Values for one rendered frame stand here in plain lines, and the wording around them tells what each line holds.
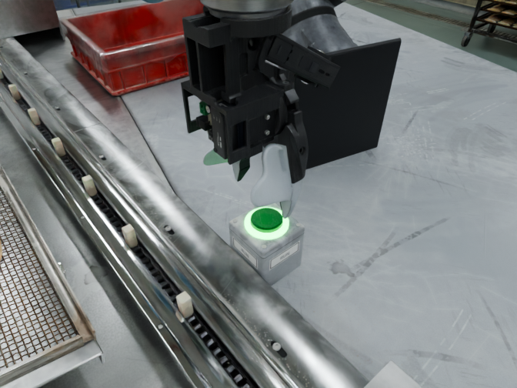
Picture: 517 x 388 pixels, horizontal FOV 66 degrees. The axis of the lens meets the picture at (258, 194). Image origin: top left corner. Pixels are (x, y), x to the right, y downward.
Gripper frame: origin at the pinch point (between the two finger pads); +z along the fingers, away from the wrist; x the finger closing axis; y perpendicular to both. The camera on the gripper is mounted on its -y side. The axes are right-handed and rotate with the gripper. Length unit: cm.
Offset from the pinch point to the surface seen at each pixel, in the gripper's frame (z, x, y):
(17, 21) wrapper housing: 5, -104, 2
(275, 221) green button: 4.7, 1.3, -0.5
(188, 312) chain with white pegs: 10.4, 1.7, 13.0
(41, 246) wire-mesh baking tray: 6.1, -14.3, 22.8
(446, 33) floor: 97, -154, -350
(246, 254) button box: 8.6, 0.4, 3.4
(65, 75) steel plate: 13, -79, 0
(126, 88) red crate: 12, -59, -8
